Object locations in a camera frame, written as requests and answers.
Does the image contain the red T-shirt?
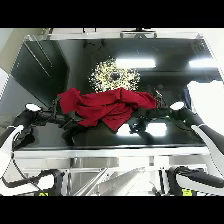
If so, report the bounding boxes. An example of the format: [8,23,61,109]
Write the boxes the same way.
[56,87,158,132]

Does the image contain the silver frame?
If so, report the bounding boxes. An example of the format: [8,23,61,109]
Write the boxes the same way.
[12,145,224,197]

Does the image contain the black cable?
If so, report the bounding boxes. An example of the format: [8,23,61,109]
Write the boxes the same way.
[11,150,42,192]

